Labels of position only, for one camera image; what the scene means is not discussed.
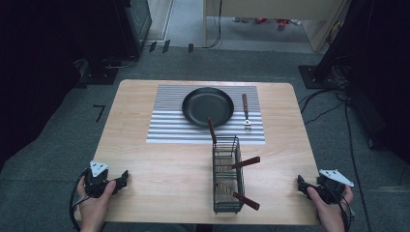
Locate black floor cable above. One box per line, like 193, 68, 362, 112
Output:
298, 85, 373, 232

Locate person's right hand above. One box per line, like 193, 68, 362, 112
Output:
307, 185, 355, 226

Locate black wire utensil basket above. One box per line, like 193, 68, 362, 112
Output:
212, 135, 246, 215

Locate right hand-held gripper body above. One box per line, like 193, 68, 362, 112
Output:
314, 168, 355, 205

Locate black frying pan wooden handle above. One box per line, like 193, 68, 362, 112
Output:
181, 86, 235, 145

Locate wooden spatula dark red handle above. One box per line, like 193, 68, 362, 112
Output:
215, 156, 261, 174
216, 181, 261, 212

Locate right hand-held gripper black cable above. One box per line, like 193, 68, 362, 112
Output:
322, 182, 356, 232

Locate left hand-held gripper black cable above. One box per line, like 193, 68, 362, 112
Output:
69, 169, 92, 232

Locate black stand base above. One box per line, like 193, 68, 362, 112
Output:
298, 64, 344, 90
75, 58, 123, 89

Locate metal fork wooden handle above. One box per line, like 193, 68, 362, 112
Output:
242, 93, 252, 131

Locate dark curtain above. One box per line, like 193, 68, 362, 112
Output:
313, 0, 410, 165

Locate black hanging cable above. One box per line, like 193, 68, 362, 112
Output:
192, 0, 224, 50

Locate hand-held gripper black cable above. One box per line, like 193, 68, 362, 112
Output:
69, 169, 92, 232
322, 182, 356, 232

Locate grey striped table mat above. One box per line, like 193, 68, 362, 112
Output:
146, 84, 267, 145

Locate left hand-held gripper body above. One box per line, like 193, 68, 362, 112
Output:
83, 159, 121, 199

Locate person's left hand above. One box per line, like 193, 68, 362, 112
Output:
76, 175, 117, 224

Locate red shoes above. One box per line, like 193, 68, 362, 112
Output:
254, 16, 292, 31

